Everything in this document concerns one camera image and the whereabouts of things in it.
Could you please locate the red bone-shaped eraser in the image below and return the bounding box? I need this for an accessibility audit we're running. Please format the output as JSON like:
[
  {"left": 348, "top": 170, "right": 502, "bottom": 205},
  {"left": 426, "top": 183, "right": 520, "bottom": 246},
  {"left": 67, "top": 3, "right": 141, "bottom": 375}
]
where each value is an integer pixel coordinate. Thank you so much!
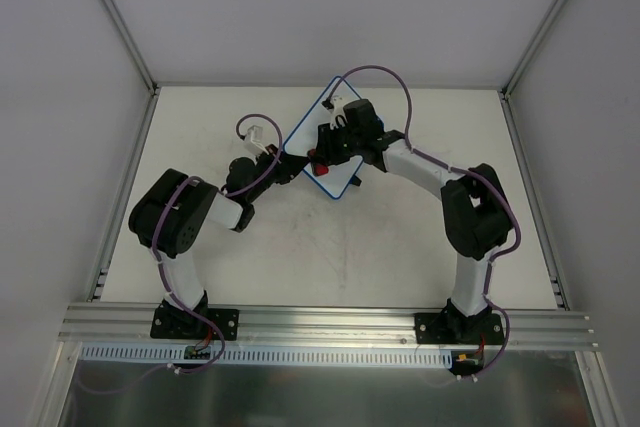
[{"left": 311, "top": 163, "right": 329, "bottom": 177}]

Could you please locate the blue-framed whiteboard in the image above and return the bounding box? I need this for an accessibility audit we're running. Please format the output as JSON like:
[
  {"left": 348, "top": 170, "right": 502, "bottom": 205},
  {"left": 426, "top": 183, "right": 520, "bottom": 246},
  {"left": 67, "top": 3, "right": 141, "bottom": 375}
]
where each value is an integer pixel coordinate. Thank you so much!
[{"left": 284, "top": 76, "right": 364, "bottom": 200}]

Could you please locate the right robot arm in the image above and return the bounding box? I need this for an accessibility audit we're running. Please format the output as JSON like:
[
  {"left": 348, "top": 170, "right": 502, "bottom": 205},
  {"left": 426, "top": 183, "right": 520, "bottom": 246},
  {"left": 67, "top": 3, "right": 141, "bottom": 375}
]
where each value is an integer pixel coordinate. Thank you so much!
[{"left": 308, "top": 97, "right": 516, "bottom": 343}]

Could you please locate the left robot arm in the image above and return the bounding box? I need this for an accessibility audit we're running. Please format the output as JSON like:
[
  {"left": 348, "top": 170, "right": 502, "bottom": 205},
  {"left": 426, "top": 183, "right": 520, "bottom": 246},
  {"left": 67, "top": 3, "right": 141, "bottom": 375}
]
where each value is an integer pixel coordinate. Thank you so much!
[{"left": 128, "top": 153, "right": 309, "bottom": 341}]

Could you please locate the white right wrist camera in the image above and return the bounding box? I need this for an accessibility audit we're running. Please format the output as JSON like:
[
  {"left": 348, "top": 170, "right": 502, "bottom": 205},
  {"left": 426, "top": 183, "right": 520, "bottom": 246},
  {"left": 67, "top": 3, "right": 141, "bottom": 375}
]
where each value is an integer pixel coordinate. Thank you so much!
[{"left": 322, "top": 95, "right": 347, "bottom": 130}]

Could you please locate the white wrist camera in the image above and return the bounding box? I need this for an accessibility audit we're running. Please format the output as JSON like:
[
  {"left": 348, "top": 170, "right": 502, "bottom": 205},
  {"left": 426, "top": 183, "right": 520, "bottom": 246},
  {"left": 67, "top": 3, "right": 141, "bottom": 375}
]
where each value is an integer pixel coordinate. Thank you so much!
[
  {"left": 243, "top": 125, "right": 270, "bottom": 157},
  {"left": 322, "top": 95, "right": 347, "bottom": 130}
]

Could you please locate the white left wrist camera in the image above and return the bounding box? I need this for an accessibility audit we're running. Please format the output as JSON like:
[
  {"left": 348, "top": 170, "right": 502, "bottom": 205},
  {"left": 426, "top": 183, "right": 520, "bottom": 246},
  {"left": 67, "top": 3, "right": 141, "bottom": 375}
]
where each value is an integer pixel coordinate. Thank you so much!
[{"left": 243, "top": 125, "right": 270, "bottom": 157}]

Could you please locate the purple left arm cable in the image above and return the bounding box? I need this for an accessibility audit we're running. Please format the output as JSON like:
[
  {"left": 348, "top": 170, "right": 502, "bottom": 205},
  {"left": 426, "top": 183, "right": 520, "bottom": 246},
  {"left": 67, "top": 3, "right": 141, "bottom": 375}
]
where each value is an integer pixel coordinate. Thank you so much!
[{"left": 149, "top": 113, "right": 285, "bottom": 318}]

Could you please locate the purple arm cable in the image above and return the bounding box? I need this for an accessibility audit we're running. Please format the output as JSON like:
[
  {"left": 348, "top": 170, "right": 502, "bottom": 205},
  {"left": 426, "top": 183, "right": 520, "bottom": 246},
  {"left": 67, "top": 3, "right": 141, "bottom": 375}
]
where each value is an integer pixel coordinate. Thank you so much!
[
  {"left": 149, "top": 113, "right": 285, "bottom": 318},
  {"left": 324, "top": 64, "right": 524, "bottom": 308}
]

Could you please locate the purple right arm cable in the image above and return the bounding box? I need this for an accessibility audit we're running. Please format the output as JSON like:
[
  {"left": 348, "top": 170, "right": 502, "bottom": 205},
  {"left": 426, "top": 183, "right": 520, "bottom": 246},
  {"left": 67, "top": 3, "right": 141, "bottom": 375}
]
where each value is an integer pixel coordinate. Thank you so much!
[{"left": 324, "top": 64, "right": 524, "bottom": 308}]

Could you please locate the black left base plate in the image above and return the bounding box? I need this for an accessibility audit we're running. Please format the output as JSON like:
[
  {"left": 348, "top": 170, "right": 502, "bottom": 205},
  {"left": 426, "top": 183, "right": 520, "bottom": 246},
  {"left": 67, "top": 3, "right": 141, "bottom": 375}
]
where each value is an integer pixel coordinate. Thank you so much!
[{"left": 150, "top": 303, "right": 240, "bottom": 341}]

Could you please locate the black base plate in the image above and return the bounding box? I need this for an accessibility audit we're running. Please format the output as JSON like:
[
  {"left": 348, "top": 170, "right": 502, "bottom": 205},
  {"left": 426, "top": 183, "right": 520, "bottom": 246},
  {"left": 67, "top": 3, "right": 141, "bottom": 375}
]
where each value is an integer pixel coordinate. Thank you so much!
[
  {"left": 150, "top": 303, "right": 240, "bottom": 341},
  {"left": 414, "top": 311, "right": 505, "bottom": 346}
]

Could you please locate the white slotted cable duct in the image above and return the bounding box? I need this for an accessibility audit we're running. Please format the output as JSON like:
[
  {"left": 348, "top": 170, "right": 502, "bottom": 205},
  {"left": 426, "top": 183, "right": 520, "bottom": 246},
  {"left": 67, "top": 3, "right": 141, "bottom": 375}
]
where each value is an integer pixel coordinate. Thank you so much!
[{"left": 79, "top": 342, "right": 453, "bottom": 369}]

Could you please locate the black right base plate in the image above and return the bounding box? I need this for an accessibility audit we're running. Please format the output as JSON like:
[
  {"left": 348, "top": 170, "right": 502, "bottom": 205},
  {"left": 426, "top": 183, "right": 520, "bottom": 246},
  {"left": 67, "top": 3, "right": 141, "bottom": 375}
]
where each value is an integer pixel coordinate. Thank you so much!
[{"left": 414, "top": 311, "right": 505, "bottom": 346}]

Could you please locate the aluminium mounting rail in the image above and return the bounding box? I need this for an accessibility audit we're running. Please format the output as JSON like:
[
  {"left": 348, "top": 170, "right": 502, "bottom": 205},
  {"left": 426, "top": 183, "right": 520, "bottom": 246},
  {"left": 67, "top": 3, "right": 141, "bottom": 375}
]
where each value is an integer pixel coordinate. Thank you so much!
[{"left": 58, "top": 302, "right": 600, "bottom": 351}]

